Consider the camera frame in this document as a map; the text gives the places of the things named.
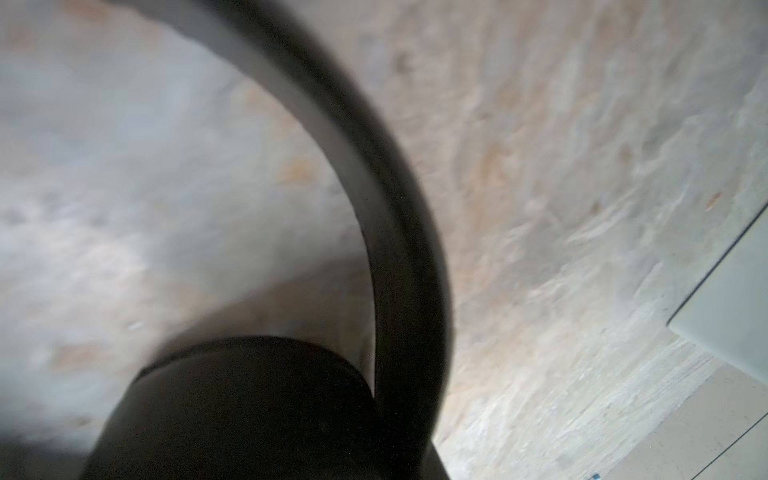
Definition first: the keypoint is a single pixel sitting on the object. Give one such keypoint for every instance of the white compartment storage box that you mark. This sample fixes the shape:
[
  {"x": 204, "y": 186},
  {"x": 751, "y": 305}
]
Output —
[{"x": 726, "y": 314}]

